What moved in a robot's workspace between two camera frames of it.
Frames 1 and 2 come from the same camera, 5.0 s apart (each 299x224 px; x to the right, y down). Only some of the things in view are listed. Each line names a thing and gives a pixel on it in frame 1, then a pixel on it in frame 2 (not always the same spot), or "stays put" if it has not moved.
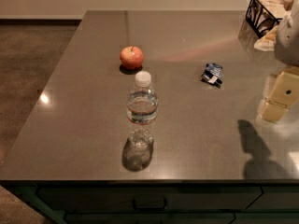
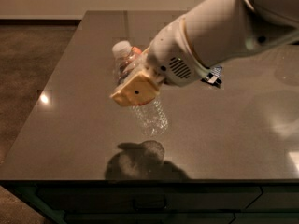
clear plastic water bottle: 142,109 -> 125,56
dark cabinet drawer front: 150,198 stays put
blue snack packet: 212,75 stays put
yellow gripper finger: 284,95 -> 172,57
